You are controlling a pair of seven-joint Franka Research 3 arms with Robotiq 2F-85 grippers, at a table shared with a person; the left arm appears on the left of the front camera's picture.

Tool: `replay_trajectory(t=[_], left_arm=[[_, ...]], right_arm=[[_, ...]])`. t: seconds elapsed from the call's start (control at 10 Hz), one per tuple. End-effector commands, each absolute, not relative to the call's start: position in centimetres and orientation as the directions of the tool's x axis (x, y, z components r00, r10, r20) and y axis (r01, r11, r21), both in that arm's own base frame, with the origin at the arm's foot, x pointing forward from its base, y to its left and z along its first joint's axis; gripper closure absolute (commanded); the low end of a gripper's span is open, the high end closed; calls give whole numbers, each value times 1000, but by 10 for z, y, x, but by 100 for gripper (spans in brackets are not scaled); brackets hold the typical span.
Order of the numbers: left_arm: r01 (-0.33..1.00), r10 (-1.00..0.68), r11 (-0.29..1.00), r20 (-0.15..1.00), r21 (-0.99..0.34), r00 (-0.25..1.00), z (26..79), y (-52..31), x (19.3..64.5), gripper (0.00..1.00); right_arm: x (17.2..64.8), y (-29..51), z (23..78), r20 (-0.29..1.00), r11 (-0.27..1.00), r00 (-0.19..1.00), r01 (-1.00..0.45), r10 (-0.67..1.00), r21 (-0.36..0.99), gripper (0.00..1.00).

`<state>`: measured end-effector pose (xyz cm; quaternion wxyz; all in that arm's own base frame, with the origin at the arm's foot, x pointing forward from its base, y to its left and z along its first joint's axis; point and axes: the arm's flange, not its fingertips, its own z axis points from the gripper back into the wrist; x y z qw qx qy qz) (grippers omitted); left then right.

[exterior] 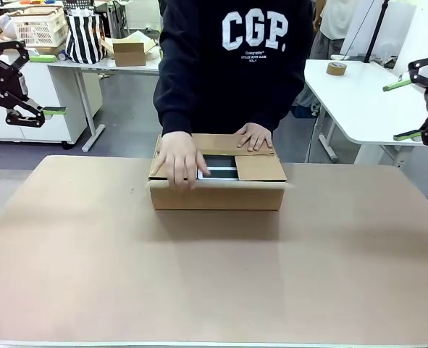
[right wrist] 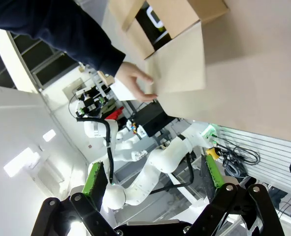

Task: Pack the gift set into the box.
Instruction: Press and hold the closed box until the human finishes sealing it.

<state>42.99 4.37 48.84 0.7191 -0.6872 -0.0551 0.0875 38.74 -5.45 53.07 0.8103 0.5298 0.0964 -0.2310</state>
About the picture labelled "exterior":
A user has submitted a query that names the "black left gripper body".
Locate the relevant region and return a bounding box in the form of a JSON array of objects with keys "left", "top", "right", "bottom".
[{"left": 0, "top": 43, "right": 29, "bottom": 109}]

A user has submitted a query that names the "black and white gift set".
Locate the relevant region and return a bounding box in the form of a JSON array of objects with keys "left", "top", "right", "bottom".
[{"left": 196, "top": 153, "right": 241, "bottom": 183}]

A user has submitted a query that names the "brown cardboard shipping box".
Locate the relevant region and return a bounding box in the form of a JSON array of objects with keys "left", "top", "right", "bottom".
[{"left": 147, "top": 133, "right": 289, "bottom": 212}]

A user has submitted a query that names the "person's right forearm dark sleeve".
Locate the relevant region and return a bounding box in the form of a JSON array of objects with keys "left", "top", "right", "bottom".
[{"left": 152, "top": 54, "right": 196, "bottom": 137}]

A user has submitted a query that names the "person's left forearm dark sleeve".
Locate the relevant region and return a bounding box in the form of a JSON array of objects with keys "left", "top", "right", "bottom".
[{"left": 269, "top": 54, "right": 314, "bottom": 134}]

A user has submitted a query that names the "small brown cardboard box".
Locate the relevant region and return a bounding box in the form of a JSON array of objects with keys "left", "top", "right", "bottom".
[{"left": 112, "top": 41, "right": 148, "bottom": 67}]

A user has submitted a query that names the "person's right hand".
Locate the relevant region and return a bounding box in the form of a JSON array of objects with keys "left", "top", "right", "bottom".
[{"left": 150, "top": 130, "right": 212, "bottom": 192}]

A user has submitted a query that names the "person's left hand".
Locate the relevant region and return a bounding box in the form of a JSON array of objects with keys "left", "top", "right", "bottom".
[{"left": 236, "top": 122, "right": 274, "bottom": 153}]

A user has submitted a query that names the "white plastic basket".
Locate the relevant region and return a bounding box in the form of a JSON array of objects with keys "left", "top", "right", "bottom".
[{"left": 11, "top": 6, "right": 69, "bottom": 49}]

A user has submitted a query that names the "black stand pole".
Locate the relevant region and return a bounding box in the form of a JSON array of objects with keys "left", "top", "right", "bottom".
[{"left": 364, "top": 0, "right": 390, "bottom": 65}]

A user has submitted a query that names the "black white striped bag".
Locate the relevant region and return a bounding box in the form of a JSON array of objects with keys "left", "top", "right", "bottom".
[{"left": 64, "top": 10, "right": 108, "bottom": 65}]

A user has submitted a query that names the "white rounded table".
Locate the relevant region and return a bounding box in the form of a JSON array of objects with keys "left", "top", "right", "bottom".
[{"left": 303, "top": 58, "right": 428, "bottom": 168}]

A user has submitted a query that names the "white table with grey legs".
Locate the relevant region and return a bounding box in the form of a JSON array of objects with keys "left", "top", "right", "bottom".
[{"left": 48, "top": 50, "right": 162, "bottom": 153}]

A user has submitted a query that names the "brown packing tape roll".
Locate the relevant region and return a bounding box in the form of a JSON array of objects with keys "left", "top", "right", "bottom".
[{"left": 325, "top": 62, "right": 348, "bottom": 77}]

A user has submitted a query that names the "bystander in white shirt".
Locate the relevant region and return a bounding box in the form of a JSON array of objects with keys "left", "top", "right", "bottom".
[{"left": 295, "top": 0, "right": 356, "bottom": 117}]

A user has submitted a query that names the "white open flat carton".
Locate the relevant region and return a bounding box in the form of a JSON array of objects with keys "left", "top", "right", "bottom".
[{"left": 101, "top": 30, "right": 161, "bottom": 56}]

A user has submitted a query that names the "person in dark hoodie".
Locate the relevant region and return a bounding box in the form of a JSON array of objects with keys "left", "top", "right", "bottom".
[{"left": 152, "top": 0, "right": 314, "bottom": 137}]

